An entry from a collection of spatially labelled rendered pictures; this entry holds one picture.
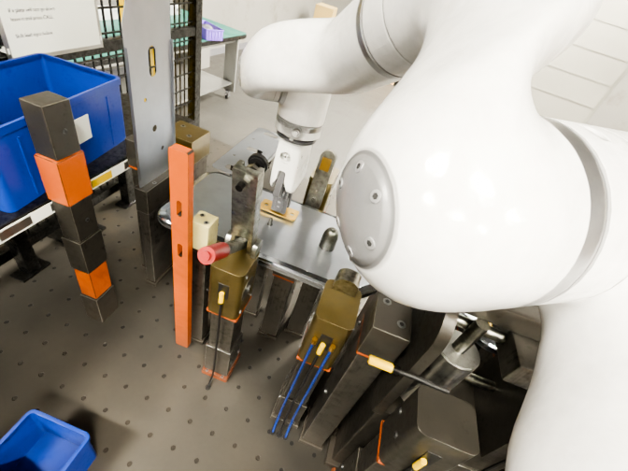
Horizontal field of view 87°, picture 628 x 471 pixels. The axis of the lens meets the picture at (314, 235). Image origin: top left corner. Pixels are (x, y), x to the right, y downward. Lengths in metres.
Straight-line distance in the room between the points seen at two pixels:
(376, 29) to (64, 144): 0.47
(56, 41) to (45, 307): 0.57
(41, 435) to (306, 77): 0.73
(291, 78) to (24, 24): 0.58
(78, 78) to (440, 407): 0.86
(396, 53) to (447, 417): 0.39
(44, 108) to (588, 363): 0.61
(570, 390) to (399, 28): 0.26
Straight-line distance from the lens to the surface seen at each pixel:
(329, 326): 0.47
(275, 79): 0.47
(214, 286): 0.55
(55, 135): 0.61
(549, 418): 0.22
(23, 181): 0.68
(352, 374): 0.52
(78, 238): 0.72
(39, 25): 0.92
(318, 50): 0.44
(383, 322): 0.43
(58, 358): 0.89
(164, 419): 0.79
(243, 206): 0.47
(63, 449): 0.80
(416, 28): 0.29
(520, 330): 0.48
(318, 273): 0.61
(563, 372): 0.23
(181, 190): 0.52
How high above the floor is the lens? 1.44
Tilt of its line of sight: 39 degrees down
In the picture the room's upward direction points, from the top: 19 degrees clockwise
